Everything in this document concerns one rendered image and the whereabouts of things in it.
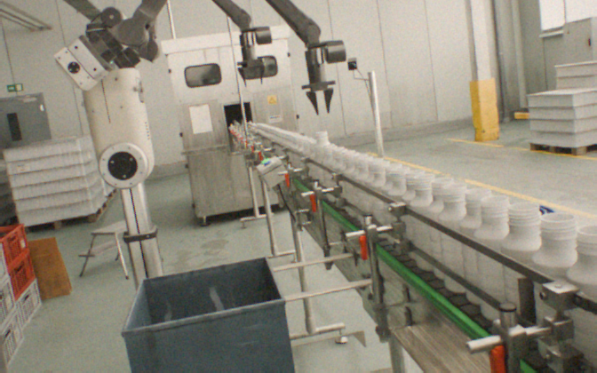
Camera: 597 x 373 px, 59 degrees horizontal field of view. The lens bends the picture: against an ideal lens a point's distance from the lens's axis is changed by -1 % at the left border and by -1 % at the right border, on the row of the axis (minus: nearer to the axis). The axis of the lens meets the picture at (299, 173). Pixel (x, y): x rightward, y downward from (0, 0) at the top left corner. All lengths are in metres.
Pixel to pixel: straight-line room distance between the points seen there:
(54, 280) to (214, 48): 2.94
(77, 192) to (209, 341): 6.84
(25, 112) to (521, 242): 11.63
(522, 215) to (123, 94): 1.40
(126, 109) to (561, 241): 1.46
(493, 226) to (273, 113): 5.43
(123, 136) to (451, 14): 11.52
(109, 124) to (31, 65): 10.26
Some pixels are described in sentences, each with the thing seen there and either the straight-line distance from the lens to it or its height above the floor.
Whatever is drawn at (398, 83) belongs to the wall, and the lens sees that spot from 12.33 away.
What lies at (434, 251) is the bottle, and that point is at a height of 1.05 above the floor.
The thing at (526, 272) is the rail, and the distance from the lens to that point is 0.65.
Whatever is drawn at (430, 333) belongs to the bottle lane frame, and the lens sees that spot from 0.94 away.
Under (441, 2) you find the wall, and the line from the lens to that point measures 12.90.
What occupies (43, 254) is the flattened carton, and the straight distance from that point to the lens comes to 4.68.
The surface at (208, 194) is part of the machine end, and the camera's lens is 6.12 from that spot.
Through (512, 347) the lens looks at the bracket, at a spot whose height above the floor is 1.08.
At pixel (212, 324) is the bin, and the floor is 0.93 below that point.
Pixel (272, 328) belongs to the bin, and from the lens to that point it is 1.08.
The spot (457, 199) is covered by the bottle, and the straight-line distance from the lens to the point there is 0.83.
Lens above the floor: 1.34
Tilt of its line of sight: 9 degrees down
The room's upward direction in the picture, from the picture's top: 8 degrees counter-clockwise
